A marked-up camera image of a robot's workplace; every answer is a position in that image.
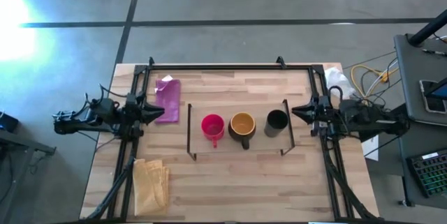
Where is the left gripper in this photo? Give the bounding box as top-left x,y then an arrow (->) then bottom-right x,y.
124,93 -> 165,129

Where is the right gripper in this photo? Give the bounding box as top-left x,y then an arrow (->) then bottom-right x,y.
291,95 -> 335,137

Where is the tall black cup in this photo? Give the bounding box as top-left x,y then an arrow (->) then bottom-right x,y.
263,109 -> 290,138

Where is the pink mug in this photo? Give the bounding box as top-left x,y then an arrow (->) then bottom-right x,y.
200,113 -> 226,149

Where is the black mug yellow inside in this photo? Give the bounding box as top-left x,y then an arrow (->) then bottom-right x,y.
228,112 -> 257,151

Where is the purple cloth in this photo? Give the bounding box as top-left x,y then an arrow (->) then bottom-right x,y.
154,75 -> 182,124

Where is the white plastic bag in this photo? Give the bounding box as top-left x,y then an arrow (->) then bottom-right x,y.
323,66 -> 356,100

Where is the white paper sheet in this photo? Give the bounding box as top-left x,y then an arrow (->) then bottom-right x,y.
361,135 -> 380,162

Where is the yellow cloth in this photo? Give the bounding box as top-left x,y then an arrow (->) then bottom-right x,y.
132,158 -> 171,217

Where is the grey side table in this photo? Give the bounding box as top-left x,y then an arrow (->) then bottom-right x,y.
393,33 -> 447,127

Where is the smartphone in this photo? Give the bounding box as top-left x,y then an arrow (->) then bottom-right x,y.
418,80 -> 447,114

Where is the dark low side table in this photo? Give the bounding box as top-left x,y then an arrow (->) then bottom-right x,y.
397,122 -> 447,211

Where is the black metal stand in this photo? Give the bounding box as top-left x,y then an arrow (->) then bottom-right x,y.
0,110 -> 57,218

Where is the tablet with blue screen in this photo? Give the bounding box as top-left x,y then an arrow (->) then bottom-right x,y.
424,77 -> 447,101

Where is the keyboard with green lights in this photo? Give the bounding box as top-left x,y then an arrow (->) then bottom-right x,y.
406,148 -> 447,199

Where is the black pen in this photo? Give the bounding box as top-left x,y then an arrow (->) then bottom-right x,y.
421,48 -> 447,58

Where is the black pole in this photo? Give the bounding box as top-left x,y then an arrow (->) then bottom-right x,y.
407,9 -> 447,47

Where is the yellow cable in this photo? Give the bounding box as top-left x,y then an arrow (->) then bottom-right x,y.
350,64 -> 400,99

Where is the white cable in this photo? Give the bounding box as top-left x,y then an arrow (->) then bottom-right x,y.
362,59 -> 400,96

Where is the black metal table frame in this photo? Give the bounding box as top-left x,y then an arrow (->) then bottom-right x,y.
87,56 -> 382,223

